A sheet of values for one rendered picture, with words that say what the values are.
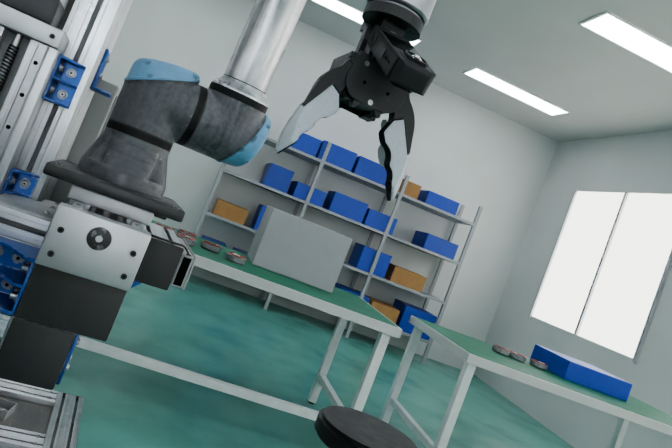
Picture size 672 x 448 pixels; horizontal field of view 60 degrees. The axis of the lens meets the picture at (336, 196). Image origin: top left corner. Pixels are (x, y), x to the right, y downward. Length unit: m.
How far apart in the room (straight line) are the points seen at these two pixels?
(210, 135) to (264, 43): 0.19
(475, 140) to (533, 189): 1.06
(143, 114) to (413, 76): 0.58
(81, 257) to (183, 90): 0.34
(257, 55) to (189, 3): 6.18
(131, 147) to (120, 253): 0.21
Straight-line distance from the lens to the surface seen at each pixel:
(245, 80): 1.08
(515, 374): 3.41
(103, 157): 1.05
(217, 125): 1.06
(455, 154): 7.64
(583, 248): 7.05
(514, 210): 8.02
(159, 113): 1.04
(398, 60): 0.57
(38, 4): 1.17
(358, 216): 6.64
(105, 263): 0.91
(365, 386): 3.14
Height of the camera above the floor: 1.10
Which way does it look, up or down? 3 degrees up
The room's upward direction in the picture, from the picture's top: 21 degrees clockwise
